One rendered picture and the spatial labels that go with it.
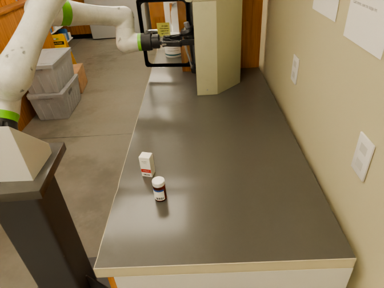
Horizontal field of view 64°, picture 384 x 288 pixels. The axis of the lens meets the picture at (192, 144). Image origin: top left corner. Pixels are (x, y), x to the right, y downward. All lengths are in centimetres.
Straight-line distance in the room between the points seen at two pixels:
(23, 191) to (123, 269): 53
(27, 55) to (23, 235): 76
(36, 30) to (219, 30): 81
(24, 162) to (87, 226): 121
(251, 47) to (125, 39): 77
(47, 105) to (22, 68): 261
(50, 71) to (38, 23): 229
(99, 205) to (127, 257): 160
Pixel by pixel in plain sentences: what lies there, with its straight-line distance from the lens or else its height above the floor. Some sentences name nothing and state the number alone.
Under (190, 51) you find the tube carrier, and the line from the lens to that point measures 173.
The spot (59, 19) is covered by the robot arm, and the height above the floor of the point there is 139.
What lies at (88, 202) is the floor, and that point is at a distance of 256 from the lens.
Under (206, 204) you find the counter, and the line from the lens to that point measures 102.
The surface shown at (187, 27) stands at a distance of 173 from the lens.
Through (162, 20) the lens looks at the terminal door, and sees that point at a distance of 192.
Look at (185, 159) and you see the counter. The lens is 121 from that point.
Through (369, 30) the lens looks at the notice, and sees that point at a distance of 90.
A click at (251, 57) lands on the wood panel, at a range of 205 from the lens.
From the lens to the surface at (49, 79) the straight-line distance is 365.
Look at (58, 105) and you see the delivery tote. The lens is 375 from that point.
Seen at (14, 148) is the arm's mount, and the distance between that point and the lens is 124.
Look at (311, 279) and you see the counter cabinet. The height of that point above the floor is 86.
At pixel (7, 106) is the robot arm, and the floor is 118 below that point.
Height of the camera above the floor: 167
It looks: 34 degrees down
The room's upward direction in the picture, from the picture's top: 4 degrees counter-clockwise
